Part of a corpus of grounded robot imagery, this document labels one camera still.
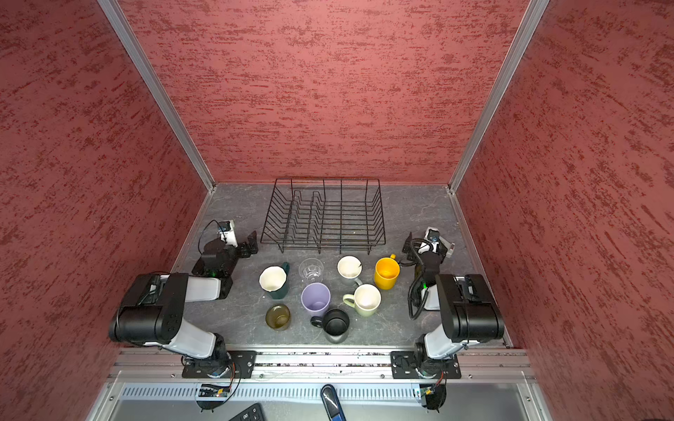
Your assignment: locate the clear glass cup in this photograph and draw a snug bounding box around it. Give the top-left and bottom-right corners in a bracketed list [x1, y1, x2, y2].
[298, 258, 324, 283]

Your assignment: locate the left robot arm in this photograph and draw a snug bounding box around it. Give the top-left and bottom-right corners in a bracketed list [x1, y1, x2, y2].
[109, 232, 258, 380]

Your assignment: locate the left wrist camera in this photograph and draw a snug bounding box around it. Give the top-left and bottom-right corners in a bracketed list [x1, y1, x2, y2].
[217, 220, 238, 247]

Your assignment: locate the light green mug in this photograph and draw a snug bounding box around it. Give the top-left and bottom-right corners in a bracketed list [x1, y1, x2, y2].
[342, 284, 382, 317]

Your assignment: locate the olive glass cup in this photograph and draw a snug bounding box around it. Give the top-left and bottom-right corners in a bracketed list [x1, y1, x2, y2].
[265, 305, 291, 331]

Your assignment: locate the black wire dish rack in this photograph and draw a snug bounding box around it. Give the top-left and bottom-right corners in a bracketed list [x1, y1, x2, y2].
[261, 177, 386, 254]

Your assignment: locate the yellow mug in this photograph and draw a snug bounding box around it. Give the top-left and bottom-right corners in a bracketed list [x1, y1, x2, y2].
[374, 254, 400, 290]

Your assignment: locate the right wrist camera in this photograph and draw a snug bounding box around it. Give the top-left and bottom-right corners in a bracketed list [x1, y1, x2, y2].
[425, 226, 456, 257]

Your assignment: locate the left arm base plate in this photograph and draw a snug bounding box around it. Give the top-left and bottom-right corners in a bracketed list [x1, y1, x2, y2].
[182, 350, 257, 381]

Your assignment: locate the dark green mug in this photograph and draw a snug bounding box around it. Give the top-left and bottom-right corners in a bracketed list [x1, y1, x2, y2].
[259, 262, 290, 300]

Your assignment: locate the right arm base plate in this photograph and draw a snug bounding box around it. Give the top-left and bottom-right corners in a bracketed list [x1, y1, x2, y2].
[390, 351, 462, 381]

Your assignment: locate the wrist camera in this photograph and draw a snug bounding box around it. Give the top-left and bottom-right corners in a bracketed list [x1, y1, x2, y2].
[425, 226, 456, 257]
[217, 220, 238, 247]

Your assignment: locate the black blue handheld device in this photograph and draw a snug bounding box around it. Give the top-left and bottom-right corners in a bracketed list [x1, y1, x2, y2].
[321, 384, 346, 421]

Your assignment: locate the black mug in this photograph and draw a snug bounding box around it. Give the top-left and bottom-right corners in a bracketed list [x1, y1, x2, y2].
[310, 309, 350, 344]

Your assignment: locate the purple cup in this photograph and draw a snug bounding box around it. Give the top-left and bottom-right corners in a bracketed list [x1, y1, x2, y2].
[300, 282, 331, 317]

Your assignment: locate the white grey mug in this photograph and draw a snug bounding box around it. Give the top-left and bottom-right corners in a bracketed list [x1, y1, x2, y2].
[337, 255, 363, 286]

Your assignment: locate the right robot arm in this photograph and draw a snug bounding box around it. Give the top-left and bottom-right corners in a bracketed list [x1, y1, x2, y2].
[396, 228, 506, 380]

